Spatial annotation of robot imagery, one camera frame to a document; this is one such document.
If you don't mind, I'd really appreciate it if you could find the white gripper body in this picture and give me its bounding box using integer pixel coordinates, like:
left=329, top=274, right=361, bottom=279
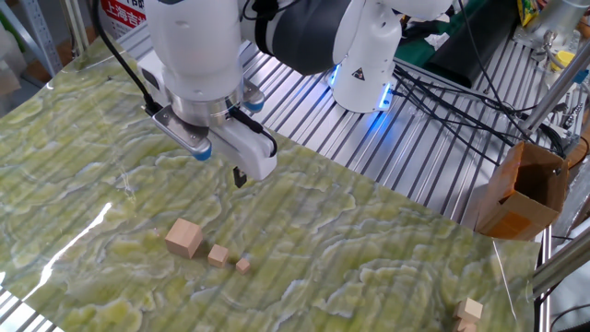
left=136, top=51, right=278, bottom=182

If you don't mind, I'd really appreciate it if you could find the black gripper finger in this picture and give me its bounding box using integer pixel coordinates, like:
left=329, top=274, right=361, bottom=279
left=231, top=166, right=249, bottom=190

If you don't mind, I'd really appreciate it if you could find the large wooden cube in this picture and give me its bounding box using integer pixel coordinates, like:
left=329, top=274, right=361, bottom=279
left=164, top=217, right=205, bottom=260

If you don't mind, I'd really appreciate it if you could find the spare wooden block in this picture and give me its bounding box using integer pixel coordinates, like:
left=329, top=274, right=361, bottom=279
left=453, top=297, right=485, bottom=324

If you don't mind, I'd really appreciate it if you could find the medium wooden cube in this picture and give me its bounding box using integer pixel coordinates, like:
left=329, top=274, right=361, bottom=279
left=206, top=243, right=230, bottom=269

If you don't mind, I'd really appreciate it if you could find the green marble pattern mat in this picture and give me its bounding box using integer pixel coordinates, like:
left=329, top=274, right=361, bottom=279
left=0, top=39, right=543, bottom=332

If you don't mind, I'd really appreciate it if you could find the white sign red text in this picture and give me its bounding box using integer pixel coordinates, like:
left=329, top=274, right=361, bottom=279
left=99, top=0, right=149, bottom=42

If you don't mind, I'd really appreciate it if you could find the perforated steel angle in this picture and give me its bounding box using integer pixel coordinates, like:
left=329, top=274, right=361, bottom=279
left=17, top=0, right=65, bottom=77

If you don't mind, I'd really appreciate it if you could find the brown cardboard box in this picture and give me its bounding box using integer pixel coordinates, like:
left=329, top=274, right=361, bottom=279
left=474, top=140, right=571, bottom=242

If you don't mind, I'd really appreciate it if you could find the yellow green snack bag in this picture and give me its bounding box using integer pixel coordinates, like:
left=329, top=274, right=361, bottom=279
left=515, top=0, right=541, bottom=28

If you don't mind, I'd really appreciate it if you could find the small yellow object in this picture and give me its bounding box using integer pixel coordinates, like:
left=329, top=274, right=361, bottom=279
left=550, top=49, right=577, bottom=73

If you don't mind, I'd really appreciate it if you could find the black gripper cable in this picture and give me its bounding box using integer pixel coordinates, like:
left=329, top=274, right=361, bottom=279
left=229, top=106, right=279, bottom=158

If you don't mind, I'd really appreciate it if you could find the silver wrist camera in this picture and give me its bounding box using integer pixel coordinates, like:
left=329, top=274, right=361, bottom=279
left=150, top=104, right=214, bottom=162

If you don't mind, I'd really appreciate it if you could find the black camera cable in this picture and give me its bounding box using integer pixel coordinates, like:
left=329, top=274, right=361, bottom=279
left=90, top=0, right=163, bottom=117

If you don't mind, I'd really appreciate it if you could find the aluminium frame post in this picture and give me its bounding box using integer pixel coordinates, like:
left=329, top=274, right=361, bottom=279
left=58, top=0, right=91, bottom=59
left=531, top=232, right=590, bottom=297
left=519, top=51, right=590, bottom=136

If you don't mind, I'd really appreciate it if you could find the black table cable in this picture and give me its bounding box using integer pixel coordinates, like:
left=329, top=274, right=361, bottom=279
left=458, top=0, right=538, bottom=139
left=391, top=64, right=568, bottom=160

